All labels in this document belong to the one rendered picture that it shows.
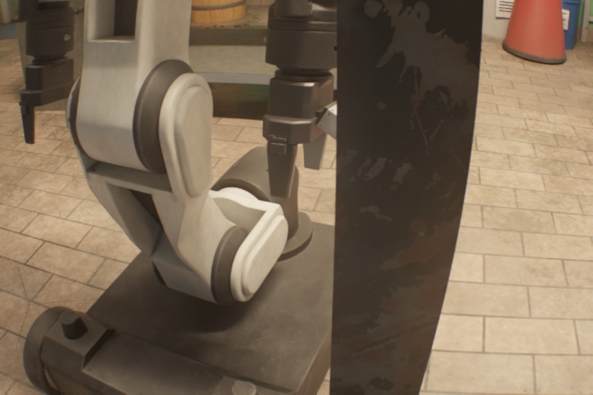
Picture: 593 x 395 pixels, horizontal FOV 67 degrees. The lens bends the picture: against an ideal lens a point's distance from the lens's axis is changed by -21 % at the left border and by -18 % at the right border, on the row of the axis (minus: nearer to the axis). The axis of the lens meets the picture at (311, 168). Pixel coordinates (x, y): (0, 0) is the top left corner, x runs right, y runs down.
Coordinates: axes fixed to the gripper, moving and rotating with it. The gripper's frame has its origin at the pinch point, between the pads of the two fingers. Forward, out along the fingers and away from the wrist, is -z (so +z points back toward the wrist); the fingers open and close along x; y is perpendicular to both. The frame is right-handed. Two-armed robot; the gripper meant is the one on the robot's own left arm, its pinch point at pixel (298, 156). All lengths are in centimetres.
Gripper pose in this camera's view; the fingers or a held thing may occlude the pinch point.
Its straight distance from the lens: 64.3
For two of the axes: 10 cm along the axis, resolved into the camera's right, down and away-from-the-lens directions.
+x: -3.3, 2.8, -9.0
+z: 0.6, -9.5, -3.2
